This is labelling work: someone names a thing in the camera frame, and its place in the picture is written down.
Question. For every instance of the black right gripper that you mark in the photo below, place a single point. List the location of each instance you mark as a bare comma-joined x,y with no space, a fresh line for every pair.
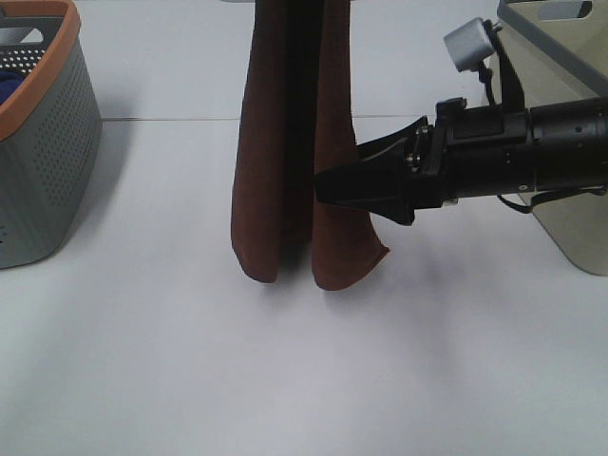
472,152

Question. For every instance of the brown towel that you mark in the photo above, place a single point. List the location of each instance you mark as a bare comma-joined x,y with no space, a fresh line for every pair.
296,121

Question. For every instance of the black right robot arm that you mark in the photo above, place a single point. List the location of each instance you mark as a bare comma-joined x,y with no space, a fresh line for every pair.
570,151

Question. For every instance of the blue towel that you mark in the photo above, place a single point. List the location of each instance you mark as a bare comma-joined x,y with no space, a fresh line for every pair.
9,82

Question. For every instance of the beige basket with grey rim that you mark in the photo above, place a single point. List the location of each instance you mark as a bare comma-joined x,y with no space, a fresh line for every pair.
559,50

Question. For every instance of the grey basket with orange rim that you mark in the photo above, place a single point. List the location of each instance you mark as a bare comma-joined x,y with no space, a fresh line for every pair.
50,130

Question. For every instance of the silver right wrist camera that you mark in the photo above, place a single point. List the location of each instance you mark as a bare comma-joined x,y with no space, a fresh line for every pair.
470,44

